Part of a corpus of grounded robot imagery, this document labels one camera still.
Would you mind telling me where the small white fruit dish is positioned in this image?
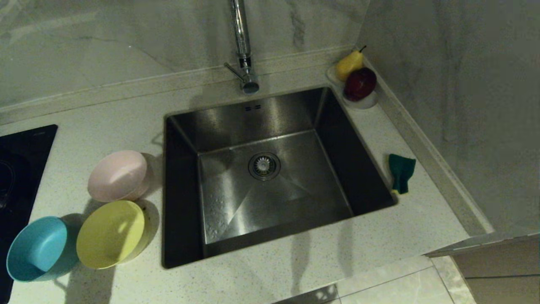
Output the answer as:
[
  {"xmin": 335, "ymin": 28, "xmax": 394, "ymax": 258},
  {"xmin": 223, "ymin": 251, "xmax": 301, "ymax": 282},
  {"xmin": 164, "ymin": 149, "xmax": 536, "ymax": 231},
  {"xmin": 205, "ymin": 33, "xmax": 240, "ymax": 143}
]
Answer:
[{"xmin": 327, "ymin": 63, "xmax": 379, "ymax": 111}]

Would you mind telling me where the yellow pear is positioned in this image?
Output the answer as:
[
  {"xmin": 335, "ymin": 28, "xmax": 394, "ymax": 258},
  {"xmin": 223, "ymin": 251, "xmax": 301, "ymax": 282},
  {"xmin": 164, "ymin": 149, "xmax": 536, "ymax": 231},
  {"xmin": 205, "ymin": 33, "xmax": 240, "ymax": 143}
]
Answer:
[{"xmin": 336, "ymin": 45, "xmax": 367, "ymax": 81}]

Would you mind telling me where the green and yellow sponge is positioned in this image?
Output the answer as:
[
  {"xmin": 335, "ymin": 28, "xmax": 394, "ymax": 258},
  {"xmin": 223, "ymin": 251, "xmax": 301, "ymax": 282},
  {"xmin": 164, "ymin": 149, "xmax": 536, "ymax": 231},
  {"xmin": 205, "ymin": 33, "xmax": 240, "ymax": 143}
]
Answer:
[{"xmin": 389, "ymin": 154, "xmax": 417, "ymax": 195}]

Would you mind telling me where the round metal sink drain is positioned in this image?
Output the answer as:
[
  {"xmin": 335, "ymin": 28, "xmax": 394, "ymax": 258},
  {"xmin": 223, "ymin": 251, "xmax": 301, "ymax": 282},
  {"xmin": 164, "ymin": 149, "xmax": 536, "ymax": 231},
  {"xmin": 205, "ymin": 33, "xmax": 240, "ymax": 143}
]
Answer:
[{"xmin": 248, "ymin": 152, "xmax": 281, "ymax": 181}]

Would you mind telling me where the blue plastic bowl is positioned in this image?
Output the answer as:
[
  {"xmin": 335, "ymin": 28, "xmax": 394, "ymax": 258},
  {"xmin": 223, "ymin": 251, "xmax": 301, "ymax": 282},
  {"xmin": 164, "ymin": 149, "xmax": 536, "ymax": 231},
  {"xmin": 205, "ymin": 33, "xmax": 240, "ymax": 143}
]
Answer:
[{"xmin": 6, "ymin": 217, "xmax": 81, "ymax": 282}]

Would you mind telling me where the yellow plastic bowl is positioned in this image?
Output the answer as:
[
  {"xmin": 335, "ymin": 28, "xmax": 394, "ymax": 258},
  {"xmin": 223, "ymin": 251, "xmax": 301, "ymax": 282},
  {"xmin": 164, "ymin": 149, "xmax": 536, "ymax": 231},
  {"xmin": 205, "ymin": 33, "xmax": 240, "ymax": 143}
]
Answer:
[{"xmin": 76, "ymin": 200, "xmax": 149, "ymax": 270}]

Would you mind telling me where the beige cabinet front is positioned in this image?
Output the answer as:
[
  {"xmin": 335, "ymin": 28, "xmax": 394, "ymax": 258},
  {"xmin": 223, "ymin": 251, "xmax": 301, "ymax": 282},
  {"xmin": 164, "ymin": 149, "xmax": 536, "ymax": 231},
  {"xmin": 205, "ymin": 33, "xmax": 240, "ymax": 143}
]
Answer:
[{"xmin": 424, "ymin": 232, "xmax": 540, "ymax": 304}]

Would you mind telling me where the stainless steel sink basin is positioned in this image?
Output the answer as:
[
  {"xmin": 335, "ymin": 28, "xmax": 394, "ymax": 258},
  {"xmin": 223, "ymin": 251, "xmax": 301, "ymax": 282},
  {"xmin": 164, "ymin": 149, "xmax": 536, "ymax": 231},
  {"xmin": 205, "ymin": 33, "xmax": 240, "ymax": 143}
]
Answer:
[{"xmin": 162, "ymin": 87, "xmax": 398, "ymax": 269}]

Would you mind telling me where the chrome faucet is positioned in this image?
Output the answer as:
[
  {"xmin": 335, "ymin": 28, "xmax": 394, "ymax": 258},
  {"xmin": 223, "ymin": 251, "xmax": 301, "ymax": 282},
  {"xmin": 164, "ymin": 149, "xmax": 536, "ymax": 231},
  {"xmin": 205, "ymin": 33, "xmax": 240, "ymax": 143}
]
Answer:
[{"xmin": 224, "ymin": 0, "xmax": 260, "ymax": 94}]

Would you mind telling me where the pink plastic bowl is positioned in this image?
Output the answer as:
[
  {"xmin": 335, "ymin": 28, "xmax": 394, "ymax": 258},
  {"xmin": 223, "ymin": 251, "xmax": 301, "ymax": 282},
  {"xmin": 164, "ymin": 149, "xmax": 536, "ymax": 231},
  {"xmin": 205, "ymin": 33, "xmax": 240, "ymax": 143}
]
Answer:
[{"xmin": 87, "ymin": 150, "xmax": 154, "ymax": 203}]

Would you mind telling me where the dark red apple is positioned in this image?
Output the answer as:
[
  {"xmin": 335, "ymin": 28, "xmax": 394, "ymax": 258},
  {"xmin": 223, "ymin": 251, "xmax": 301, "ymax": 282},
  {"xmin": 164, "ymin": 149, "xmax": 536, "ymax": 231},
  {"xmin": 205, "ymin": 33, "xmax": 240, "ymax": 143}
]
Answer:
[{"xmin": 344, "ymin": 67, "xmax": 378, "ymax": 102}]

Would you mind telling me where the black induction cooktop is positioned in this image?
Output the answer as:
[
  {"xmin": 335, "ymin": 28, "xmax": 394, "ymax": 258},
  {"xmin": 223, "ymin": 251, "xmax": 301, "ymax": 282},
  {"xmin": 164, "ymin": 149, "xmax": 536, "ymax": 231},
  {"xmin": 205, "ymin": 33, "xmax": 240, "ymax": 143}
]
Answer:
[{"xmin": 0, "ymin": 125, "xmax": 59, "ymax": 304}]

